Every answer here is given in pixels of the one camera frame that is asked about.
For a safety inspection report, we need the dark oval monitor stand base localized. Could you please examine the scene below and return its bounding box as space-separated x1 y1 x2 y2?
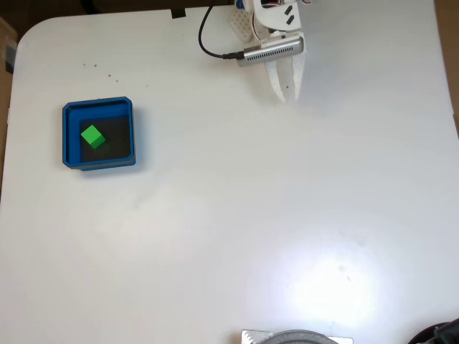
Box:
268 329 340 344
408 317 459 344

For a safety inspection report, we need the silver camera box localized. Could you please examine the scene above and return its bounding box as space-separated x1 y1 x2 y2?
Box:
235 37 305 69

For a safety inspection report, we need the blue square box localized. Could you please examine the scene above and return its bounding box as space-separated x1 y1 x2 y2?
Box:
62 95 137 172

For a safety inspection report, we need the cardboard box with label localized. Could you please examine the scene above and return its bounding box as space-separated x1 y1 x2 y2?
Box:
0 16 19 76

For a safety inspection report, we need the black camera cable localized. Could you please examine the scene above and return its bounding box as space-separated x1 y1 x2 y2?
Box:
199 0 247 61

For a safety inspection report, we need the green cube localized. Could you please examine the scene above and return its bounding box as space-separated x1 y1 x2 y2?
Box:
80 124 106 149

